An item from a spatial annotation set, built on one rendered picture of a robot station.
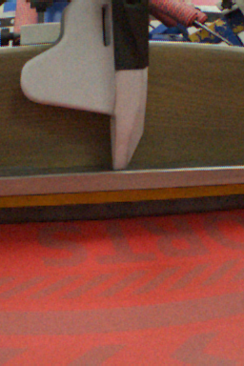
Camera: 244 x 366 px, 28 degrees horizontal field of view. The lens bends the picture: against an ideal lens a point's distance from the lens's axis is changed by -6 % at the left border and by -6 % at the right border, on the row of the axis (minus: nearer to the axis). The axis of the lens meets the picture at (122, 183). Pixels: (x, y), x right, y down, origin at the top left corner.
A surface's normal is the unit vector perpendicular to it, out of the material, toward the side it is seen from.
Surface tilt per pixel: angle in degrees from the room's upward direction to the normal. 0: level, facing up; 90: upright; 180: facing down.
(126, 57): 85
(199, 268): 0
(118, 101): 103
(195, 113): 90
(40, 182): 90
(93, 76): 83
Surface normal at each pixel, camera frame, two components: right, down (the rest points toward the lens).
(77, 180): 0.16, 0.30
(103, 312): 0.00, -0.95
